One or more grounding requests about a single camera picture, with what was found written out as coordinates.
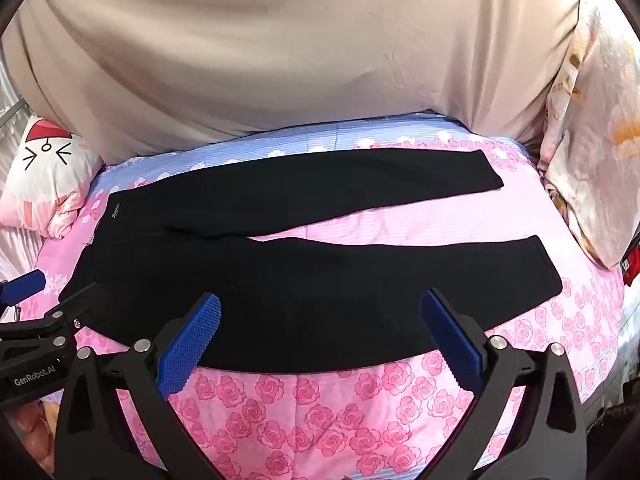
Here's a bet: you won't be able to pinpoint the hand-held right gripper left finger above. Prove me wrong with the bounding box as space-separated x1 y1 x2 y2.
54 293 223 480

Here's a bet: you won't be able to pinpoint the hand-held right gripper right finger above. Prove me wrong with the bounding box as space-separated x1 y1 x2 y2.
421 287 589 480

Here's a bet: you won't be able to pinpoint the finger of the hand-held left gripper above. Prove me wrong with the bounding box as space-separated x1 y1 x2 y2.
0 269 47 307
0 282 104 348

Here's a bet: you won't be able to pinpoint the cat face print pillow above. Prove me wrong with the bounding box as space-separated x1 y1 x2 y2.
0 112 105 240

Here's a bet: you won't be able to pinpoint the black pants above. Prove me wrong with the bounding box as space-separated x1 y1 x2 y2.
59 148 562 375

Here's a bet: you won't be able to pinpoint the person's left hand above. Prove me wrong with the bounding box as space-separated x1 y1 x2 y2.
9 396 57 476

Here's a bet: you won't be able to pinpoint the pink rose print blanket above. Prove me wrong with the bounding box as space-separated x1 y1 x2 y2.
31 110 627 480

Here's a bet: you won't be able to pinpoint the red object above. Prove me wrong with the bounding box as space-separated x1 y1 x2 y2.
620 240 640 287

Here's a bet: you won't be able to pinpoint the beige cloth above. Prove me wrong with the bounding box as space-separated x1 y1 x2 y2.
2 0 588 166

